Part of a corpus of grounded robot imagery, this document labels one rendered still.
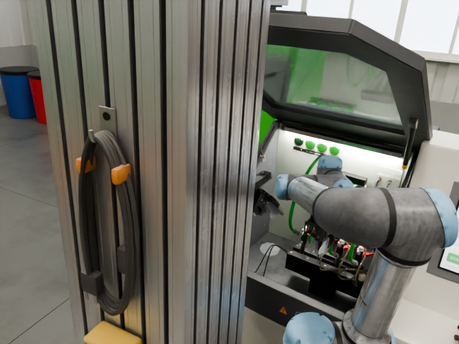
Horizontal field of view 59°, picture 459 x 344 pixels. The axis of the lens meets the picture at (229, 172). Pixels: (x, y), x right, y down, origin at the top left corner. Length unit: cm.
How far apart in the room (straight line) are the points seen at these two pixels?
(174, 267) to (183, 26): 33
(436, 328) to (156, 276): 121
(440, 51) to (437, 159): 389
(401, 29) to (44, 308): 462
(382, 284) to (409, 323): 71
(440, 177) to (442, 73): 391
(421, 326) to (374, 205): 92
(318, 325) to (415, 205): 42
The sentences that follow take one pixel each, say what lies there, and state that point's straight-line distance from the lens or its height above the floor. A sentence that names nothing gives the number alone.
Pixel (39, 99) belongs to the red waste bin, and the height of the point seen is 41.
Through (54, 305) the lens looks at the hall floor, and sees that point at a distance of 315.
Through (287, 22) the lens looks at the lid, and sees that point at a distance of 105.
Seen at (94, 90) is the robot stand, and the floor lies 187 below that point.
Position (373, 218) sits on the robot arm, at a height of 164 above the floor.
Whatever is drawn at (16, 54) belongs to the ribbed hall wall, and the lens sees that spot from 857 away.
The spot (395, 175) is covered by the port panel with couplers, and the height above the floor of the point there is 134.
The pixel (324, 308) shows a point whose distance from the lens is 163.
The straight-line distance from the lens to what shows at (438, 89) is 550.
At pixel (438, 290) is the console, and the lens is 171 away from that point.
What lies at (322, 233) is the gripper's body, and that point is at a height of 131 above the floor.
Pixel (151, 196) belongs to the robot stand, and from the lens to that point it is 57.
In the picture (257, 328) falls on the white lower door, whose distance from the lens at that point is 185.
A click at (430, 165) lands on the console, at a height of 148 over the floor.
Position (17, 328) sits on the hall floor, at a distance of 306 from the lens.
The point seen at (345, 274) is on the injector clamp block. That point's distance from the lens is 177.
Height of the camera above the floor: 199
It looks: 23 degrees down
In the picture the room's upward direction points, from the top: 3 degrees clockwise
